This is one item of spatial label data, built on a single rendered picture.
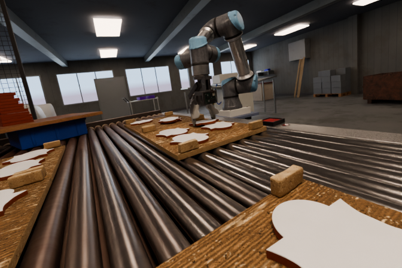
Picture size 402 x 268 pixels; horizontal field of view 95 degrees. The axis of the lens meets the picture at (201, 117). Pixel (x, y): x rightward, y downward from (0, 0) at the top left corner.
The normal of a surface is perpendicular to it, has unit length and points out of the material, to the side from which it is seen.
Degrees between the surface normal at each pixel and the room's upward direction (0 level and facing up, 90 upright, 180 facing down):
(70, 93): 90
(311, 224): 0
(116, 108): 90
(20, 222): 0
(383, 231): 0
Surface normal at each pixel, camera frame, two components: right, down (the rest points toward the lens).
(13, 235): -0.14, -0.98
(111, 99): 0.44, 0.08
